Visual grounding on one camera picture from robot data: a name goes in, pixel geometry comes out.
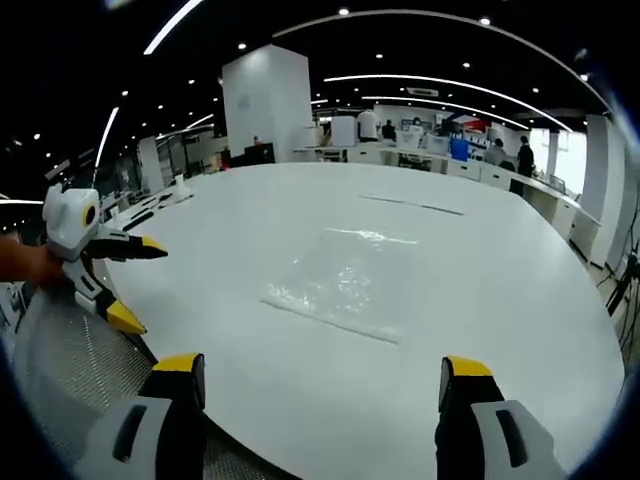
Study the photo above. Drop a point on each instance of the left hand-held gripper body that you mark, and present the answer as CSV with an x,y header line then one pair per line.
x,y
70,225

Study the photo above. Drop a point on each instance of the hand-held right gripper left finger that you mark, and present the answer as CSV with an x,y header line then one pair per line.
x,y
150,425

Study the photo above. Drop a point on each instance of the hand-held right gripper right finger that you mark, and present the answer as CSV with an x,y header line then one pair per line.
x,y
487,425

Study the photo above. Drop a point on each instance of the clear resealable plastic bag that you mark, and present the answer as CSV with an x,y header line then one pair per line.
x,y
345,282

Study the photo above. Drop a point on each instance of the person's left hand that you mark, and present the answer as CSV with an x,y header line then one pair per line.
x,y
30,260

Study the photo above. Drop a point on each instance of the white bottle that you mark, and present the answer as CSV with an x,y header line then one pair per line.
x,y
181,190

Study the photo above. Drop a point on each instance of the black cabinet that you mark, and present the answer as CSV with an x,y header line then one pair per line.
x,y
252,154

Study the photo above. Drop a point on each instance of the black tripod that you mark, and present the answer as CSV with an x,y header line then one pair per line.
x,y
622,287

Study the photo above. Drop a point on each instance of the white square pillar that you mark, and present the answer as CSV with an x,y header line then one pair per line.
x,y
265,102

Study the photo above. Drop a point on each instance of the white appliance box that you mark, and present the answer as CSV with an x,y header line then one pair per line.
x,y
344,131

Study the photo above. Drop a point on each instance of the white pillar by window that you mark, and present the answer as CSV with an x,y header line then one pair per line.
x,y
600,185

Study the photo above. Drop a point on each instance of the blue storage box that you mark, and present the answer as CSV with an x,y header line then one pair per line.
x,y
459,148

